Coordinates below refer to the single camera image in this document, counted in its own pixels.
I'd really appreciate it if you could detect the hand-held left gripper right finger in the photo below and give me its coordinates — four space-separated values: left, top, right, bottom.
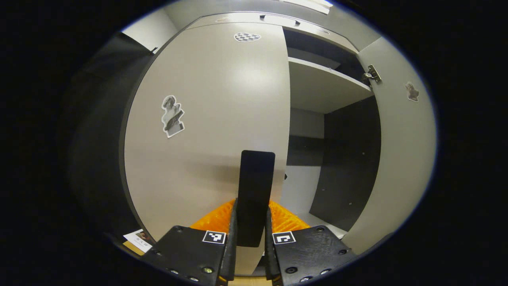
264 200 358 286

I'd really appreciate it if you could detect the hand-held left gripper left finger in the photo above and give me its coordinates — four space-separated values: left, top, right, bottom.
141 199 239 286

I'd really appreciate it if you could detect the black door handle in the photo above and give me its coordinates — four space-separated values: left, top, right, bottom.
237 150 276 247

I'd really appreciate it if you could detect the grey double-door shoe cabinet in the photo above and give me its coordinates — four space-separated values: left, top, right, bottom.
119 11 382 276

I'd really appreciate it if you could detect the grey cabinet door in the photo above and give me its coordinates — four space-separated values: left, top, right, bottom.
124 22 291 274
341 37 437 255

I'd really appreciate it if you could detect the metal door hinge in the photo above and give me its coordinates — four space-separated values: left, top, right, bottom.
362 64 382 85

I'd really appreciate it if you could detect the grey cabinet drawer front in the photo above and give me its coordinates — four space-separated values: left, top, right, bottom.
187 11 360 54

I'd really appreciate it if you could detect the white booklet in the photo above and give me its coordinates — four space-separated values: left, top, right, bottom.
123 229 153 253

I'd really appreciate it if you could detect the long ceiling light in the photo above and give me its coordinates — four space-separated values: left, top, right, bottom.
278 0 334 15

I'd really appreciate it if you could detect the metal drawer handle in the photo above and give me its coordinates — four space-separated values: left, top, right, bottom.
260 15 301 27

